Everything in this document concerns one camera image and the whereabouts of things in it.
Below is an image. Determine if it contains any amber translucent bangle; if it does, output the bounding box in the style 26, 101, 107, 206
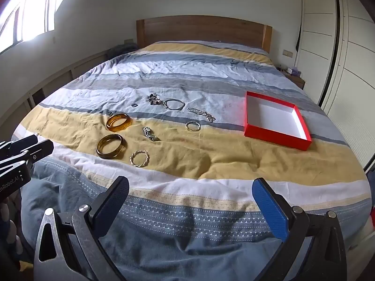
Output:
106, 113, 132, 132

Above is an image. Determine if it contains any low white shelf unit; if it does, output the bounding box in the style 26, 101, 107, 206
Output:
0, 50, 109, 141

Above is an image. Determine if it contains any window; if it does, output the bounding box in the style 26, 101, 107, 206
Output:
0, 0, 79, 54

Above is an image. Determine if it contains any dark grey cloth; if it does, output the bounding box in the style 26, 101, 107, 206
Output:
110, 43, 138, 58

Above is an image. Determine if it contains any red cardboard box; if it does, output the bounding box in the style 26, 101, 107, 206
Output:
244, 91, 312, 152

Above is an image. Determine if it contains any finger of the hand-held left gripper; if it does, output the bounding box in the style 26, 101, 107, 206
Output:
0, 135, 38, 156
0, 140, 54, 177

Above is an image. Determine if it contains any silver link bracelet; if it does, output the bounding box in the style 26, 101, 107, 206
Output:
142, 127, 161, 142

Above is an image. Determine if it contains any dark olive bangle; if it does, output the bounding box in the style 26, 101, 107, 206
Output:
96, 134, 127, 160

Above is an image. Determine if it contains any wooden headboard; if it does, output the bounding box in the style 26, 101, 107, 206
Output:
136, 15, 273, 55

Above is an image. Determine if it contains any silver chain bracelet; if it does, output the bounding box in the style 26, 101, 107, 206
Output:
187, 107, 216, 123

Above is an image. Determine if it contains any thin silver bangle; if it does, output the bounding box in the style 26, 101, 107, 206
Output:
163, 99, 186, 111

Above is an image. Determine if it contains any white wardrobe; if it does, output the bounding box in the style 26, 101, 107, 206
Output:
300, 0, 375, 169

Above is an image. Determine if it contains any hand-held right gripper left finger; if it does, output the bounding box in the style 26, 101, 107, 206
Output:
33, 176, 130, 281

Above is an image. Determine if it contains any person's left forearm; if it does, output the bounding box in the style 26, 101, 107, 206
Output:
0, 199, 23, 259

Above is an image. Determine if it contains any large twisted hoop bracelet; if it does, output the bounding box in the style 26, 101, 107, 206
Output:
130, 150, 149, 168

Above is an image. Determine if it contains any wooden nightstand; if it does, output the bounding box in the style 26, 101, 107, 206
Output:
283, 72, 307, 90

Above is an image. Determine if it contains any bed with striped duvet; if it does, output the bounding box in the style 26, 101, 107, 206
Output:
12, 41, 372, 281

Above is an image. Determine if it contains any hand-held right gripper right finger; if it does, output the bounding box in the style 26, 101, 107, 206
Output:
252, 177, 348, 281

